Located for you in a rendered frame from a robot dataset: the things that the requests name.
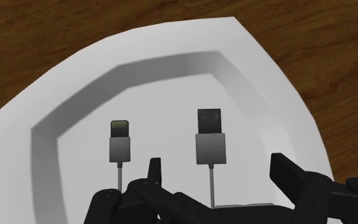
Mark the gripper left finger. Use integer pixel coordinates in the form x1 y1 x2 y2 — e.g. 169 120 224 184
83 157 212 224

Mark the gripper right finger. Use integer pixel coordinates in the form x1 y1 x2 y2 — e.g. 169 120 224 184
269 152 358 224

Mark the white octagonal plate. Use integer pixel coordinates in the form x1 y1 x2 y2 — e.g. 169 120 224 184
0 16 345 224

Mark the white charging cable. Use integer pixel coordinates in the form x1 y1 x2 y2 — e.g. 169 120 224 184
109 108 276 209

